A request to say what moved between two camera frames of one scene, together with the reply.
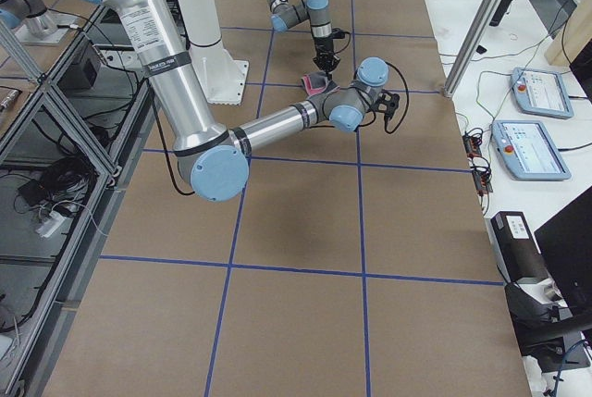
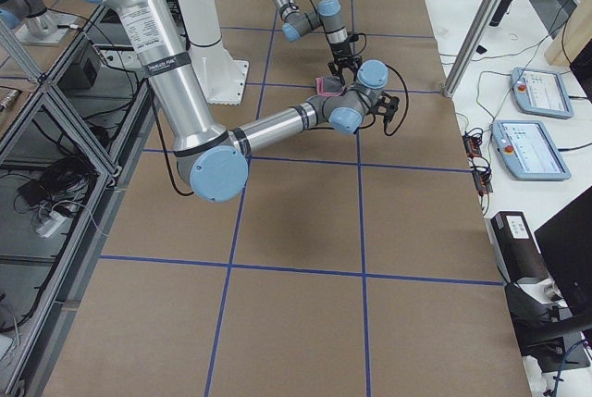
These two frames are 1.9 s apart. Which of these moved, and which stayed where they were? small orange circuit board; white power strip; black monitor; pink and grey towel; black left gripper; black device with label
Moved: pink and grey towel; black left gripper
Stayed: black device with label; small orange circuit board; white power strip; black monitor
